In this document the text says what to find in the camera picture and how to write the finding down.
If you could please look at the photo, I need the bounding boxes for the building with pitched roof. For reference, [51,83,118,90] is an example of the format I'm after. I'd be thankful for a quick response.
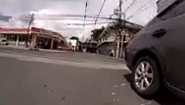
[83,16,144,61]

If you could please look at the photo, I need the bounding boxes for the utility pole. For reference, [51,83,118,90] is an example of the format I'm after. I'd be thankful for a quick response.
[110,0,127,59]

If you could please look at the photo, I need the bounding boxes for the thin pole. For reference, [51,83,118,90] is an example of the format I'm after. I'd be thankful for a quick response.
[79,0,89,52]

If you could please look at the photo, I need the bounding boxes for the red roofed station building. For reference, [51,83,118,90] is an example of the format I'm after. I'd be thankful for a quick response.
[0,23,71,53]

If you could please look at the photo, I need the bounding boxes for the dark pole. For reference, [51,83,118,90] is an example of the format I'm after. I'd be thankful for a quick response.
[25,12,36,49]

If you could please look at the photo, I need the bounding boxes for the dark grey car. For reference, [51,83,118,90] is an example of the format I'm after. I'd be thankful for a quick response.
[118,0,185,105]

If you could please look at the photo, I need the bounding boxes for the overhead wires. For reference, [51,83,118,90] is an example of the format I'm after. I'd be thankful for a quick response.
[29,0,161,39]

